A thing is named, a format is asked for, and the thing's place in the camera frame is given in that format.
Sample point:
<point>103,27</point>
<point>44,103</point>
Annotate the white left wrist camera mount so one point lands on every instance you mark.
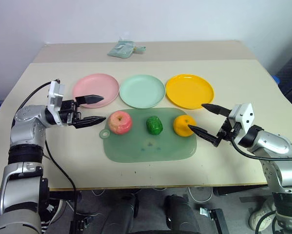
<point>55,93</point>

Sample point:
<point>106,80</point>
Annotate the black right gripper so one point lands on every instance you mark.
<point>229,131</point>

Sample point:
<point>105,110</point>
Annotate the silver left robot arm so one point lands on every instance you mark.
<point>26,117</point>

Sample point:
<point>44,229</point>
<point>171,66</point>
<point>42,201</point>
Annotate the red apple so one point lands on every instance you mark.
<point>120,123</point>

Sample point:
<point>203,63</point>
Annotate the small blue object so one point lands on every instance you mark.
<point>276,79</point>

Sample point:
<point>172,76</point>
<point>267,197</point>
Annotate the yellow plate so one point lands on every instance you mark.
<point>189,90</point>

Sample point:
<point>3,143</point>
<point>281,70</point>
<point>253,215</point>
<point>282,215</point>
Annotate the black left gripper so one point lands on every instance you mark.
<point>67,112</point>

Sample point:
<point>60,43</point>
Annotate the black woven chair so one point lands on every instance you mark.
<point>290,70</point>

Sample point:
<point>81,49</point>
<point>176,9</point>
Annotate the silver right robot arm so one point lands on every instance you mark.
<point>277,143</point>

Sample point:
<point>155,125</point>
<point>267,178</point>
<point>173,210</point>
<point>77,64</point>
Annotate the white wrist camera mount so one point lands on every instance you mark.
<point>55,93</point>
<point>244,117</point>

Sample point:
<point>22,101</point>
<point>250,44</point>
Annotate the orange fruit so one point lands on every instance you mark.
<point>181,124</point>

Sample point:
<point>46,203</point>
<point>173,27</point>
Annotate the translucent green cutting mat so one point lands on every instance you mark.
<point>148,151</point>

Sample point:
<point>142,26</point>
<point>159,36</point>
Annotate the metal bracket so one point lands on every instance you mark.
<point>214,215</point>

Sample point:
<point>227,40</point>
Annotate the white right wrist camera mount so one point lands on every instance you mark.
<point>244,117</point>

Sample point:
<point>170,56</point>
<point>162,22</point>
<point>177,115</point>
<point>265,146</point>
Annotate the green cloth bundle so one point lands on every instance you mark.
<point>121,50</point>

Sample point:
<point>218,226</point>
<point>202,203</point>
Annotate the green pepper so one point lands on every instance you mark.
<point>154,125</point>

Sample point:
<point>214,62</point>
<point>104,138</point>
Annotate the dark rounded shape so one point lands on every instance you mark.
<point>182,214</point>
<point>120,214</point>

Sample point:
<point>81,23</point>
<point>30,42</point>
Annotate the black white patterned shoe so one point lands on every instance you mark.
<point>48,214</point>

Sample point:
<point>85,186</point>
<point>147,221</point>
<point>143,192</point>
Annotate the mint green plate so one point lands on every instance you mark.
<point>142,91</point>

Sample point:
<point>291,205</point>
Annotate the pink plate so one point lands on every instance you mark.
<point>97,85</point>

